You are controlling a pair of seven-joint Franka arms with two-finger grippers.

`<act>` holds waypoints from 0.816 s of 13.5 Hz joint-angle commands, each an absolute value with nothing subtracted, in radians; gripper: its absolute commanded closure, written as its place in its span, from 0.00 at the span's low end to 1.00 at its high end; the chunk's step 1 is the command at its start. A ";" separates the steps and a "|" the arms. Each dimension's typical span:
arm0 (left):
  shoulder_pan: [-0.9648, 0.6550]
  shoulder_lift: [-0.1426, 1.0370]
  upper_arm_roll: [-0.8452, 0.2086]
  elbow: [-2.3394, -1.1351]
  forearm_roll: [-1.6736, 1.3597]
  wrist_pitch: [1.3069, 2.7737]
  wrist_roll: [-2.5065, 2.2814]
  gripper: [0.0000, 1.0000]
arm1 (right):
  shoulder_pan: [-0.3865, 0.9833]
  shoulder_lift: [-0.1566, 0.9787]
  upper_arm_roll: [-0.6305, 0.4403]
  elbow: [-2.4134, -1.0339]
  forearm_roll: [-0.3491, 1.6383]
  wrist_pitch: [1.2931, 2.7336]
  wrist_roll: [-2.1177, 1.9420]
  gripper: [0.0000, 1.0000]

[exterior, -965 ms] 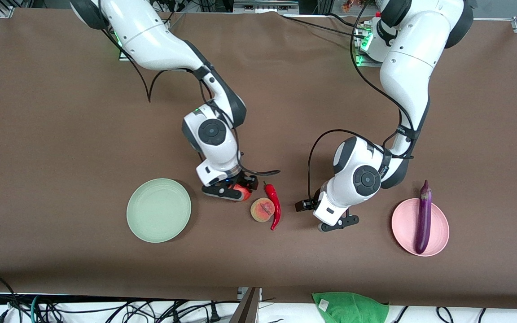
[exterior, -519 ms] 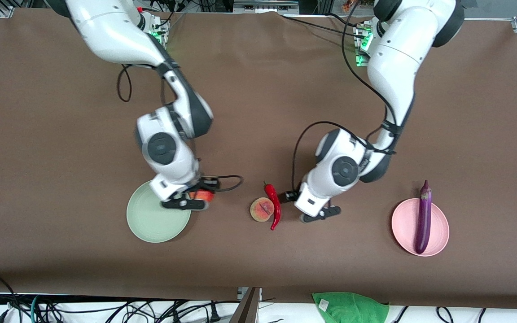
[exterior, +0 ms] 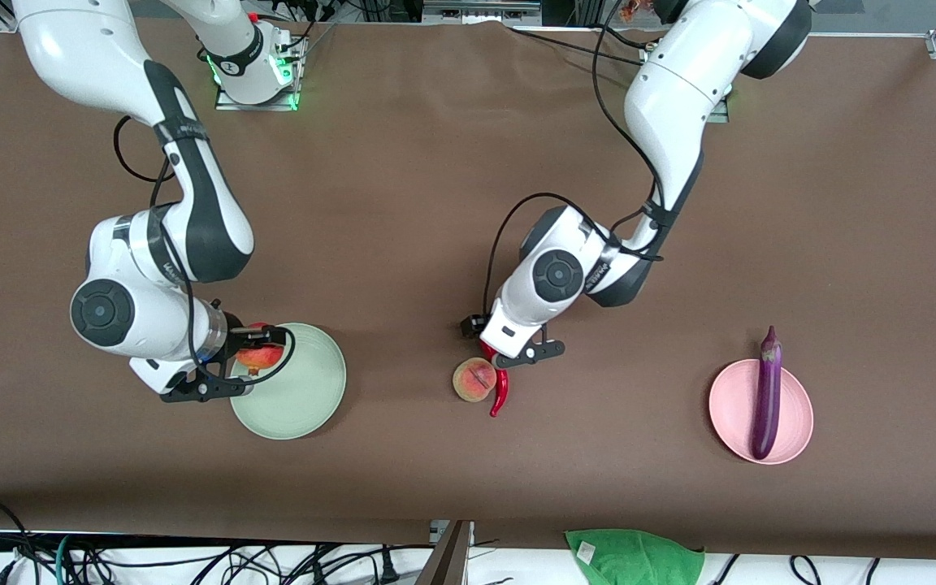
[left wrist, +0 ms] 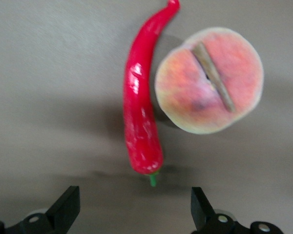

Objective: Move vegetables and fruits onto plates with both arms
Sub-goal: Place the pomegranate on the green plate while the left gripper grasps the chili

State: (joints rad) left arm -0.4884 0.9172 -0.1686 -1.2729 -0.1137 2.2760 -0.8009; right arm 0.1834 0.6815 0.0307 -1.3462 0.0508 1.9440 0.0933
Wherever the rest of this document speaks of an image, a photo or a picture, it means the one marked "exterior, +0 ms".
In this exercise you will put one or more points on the yellow pink peach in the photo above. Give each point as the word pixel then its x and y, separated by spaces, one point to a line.
pixel 472 382

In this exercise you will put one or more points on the red chili pepper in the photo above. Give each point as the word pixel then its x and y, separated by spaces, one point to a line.
pixel 502 394

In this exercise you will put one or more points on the pale green round plate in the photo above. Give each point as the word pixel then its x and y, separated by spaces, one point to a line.
pixel 305 398

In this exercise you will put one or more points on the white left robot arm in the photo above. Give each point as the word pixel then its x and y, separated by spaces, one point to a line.
pixel 679 81

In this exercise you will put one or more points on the brown table cover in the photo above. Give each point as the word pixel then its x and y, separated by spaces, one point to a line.
pixel 403 203

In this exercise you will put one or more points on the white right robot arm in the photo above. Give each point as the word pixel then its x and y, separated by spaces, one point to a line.
pixel 110 49

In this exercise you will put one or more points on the purple eggplant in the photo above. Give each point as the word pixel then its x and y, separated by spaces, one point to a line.
pixel 767 406

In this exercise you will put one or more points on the grey control box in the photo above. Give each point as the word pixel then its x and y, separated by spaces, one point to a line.
pixel 480 12

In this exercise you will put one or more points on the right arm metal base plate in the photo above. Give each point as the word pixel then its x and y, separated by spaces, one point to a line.
pixel 224 104

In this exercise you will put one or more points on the grey metal profile bar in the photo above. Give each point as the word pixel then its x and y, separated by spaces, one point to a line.
pixel 452 561

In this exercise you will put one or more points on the pink round plate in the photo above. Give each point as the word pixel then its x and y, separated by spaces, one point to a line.
pixel 728 414

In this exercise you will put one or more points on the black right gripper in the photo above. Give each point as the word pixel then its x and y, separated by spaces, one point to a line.
pixel 236 334

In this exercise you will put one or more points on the green cloth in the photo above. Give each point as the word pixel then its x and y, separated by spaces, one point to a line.
pixel 630 559

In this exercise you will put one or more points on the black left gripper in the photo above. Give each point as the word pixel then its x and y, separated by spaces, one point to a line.
pixel 486 351

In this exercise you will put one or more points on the black power plug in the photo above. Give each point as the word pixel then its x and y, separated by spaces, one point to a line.
pixel 388 569

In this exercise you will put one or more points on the red pomegranate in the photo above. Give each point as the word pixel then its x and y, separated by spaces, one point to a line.
pixel 261 356

